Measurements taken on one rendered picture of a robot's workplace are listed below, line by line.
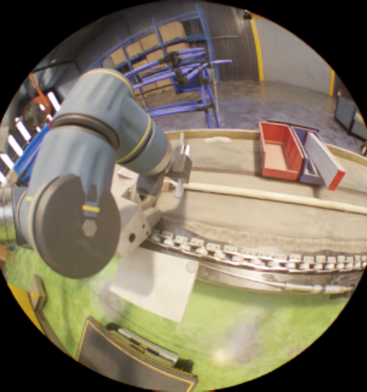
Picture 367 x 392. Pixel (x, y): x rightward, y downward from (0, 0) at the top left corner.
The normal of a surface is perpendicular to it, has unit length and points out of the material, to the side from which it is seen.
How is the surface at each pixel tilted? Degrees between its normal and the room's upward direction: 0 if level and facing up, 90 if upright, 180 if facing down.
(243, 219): 0
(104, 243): 90
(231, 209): 0
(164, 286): 0
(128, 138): 103
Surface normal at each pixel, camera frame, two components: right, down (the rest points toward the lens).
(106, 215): 0.96, -0.04
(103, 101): 0.78, -0.11
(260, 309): -0.25, -0.59
